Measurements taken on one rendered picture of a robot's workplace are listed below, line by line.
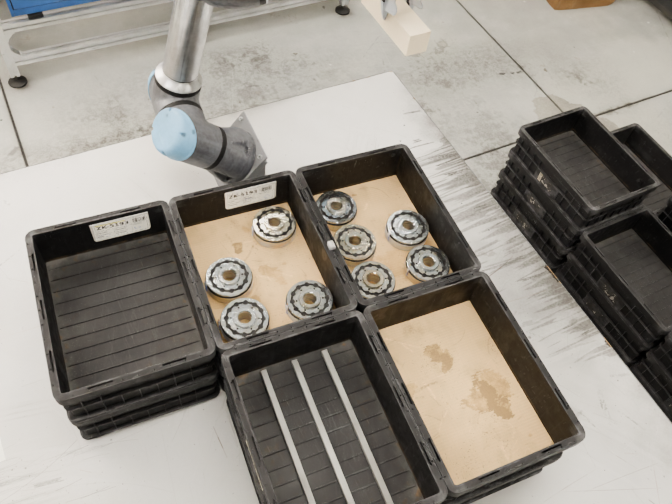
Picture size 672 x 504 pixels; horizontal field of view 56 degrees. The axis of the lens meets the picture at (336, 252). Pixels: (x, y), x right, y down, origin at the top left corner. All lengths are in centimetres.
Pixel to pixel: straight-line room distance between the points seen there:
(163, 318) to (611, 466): 103
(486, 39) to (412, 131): 175
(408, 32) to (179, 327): 89
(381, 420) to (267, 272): 42
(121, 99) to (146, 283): 175
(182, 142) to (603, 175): 148
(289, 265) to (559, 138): 132
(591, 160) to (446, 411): 134
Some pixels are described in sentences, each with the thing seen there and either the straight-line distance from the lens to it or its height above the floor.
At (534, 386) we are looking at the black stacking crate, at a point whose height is 88.
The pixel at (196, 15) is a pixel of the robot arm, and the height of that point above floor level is 118.
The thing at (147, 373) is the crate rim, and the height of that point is 93.
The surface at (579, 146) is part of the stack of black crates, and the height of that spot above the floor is 49.
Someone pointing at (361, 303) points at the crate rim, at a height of 93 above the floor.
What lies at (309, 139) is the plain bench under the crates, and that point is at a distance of 191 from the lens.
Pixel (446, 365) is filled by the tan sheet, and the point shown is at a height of 83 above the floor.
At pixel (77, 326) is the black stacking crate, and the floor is 83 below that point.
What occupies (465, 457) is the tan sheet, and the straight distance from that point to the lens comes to 134.
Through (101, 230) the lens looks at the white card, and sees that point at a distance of 148.
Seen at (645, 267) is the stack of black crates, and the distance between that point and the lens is 239.
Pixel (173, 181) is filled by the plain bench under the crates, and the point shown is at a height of 70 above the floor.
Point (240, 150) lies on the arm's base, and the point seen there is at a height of 85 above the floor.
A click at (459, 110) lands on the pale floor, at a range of 320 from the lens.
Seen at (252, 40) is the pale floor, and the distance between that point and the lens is 341.
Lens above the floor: 206
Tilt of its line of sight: 55 degrees down
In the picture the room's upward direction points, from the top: 10 degrees clockwise
